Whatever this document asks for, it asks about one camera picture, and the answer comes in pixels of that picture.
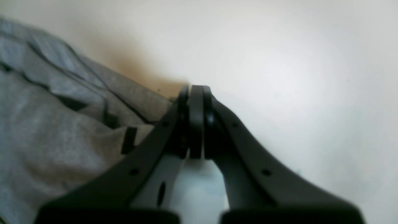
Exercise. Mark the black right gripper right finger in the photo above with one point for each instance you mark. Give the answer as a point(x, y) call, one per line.
point(260, 189)

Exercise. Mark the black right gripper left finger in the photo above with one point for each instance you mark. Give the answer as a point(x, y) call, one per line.
point(137, 189)

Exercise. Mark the grey T-shirt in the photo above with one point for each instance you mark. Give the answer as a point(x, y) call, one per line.
point(64, 119)

